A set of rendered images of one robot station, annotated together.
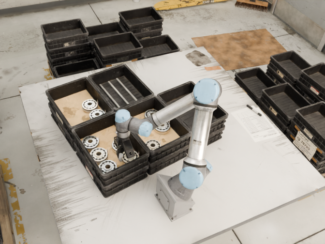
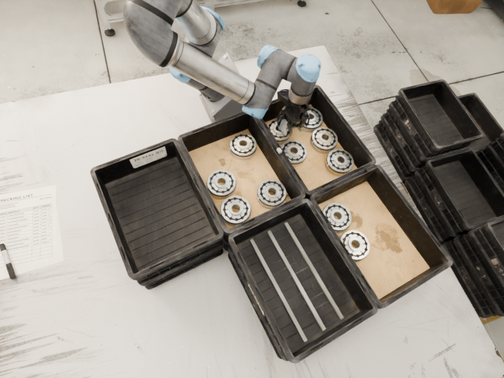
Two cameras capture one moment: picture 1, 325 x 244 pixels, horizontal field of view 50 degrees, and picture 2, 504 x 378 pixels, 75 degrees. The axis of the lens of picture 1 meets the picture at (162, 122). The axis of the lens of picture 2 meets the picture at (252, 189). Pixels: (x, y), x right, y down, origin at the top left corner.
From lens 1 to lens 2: 212 cm
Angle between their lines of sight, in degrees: 70
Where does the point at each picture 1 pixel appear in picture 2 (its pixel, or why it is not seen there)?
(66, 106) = (397, 254)
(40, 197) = not seen: hidden behind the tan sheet
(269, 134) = (16, 199)
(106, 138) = (315, 174)
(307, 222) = not seen: hidden behind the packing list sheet
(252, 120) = (28, 235)
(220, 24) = not seen: outside the picture
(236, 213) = (145, 86)
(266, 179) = (79, 122)
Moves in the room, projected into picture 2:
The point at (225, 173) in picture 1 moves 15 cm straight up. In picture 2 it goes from (135, 137) to (125, 115)
